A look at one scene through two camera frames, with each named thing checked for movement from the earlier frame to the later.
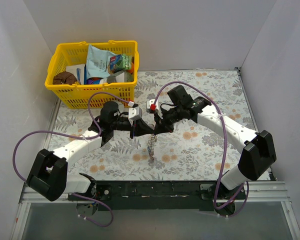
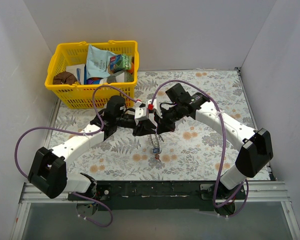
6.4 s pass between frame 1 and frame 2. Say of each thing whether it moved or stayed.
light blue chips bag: stayed
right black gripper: stayed
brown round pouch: stayed
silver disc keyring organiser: moved
